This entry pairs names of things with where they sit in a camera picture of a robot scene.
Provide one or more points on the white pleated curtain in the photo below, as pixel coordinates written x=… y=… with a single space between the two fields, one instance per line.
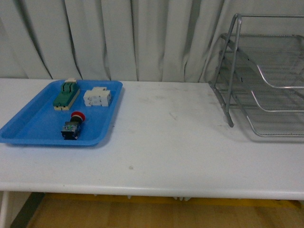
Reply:
x=129 y=40

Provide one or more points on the green and cream switch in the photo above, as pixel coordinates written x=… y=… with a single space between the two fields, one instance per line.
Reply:
x=67 y=96

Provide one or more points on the grey table leg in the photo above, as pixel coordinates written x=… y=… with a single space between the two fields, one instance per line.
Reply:
x=27 y=210

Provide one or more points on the white circuit breaker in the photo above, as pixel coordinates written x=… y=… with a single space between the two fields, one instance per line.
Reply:
x=98 y=96

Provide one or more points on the silver wire mesh rack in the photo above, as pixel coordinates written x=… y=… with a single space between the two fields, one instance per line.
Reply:
x=262 y=74

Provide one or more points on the blue plastic tray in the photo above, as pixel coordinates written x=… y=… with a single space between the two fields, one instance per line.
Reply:
x=37 y=123

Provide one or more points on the red emergency stop button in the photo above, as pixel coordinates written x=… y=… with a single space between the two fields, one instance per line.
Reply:
x=72 y=128

